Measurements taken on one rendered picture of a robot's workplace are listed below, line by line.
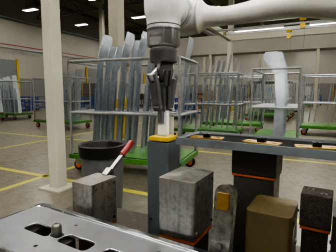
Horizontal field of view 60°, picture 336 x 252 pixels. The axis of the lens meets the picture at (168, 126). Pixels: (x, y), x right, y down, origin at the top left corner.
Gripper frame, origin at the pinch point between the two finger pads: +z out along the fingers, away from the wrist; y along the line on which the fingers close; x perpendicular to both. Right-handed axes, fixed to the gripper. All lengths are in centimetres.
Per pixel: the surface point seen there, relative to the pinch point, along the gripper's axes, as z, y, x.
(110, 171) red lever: 12.1, 12.2, -8.9
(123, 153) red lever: 8.4, 6.3, -9.1
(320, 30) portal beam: -221, -1093, -29
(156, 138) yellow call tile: 3.9, 3.0, -0.5
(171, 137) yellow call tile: 3.8, 0.7, 3.1
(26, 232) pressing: 19.1, 36.0, -9.8
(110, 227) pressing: 19.0, 25.8, 3.0
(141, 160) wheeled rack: 92, -274, -205
